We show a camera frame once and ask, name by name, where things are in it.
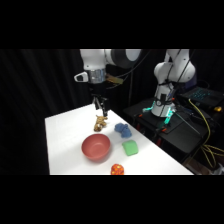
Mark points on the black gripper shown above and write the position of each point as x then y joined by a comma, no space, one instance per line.
97,88

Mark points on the red spotted ball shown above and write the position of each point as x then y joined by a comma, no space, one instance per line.
117,169

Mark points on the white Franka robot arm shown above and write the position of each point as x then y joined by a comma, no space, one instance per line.
95,60

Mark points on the pink bowl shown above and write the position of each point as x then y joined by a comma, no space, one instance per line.
96,147

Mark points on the brown plush toy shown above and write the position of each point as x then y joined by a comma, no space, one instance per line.
99,123

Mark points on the green foam block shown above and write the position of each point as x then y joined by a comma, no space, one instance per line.
130,148

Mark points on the black robot stand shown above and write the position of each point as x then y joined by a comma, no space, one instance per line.
181,131

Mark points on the black laptop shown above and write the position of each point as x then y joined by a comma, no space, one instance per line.
202,95

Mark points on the small yellow object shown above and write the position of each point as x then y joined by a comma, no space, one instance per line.
217,108

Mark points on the tan wrist camera mount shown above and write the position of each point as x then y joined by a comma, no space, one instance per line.
114,79

